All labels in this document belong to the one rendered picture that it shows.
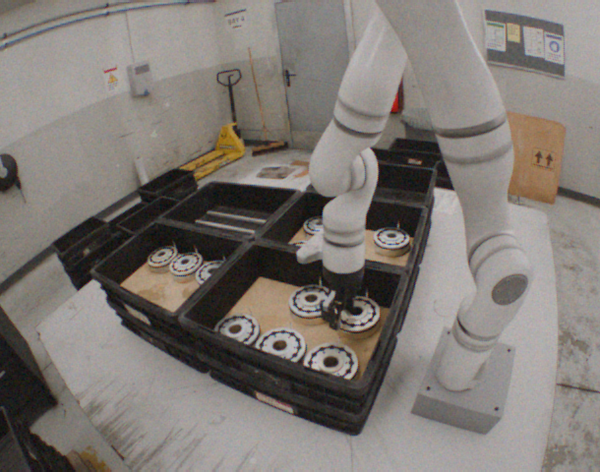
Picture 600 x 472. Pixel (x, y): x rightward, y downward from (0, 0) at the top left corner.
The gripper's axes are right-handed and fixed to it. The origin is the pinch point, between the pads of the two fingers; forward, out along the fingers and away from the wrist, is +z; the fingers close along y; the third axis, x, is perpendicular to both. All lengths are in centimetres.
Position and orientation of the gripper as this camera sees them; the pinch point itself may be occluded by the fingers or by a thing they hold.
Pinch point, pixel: (341, 314)
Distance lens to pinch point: 67.5
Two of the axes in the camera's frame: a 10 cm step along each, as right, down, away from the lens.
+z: 0.6, 8.4, 5.5
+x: -8.3, -2.6, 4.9
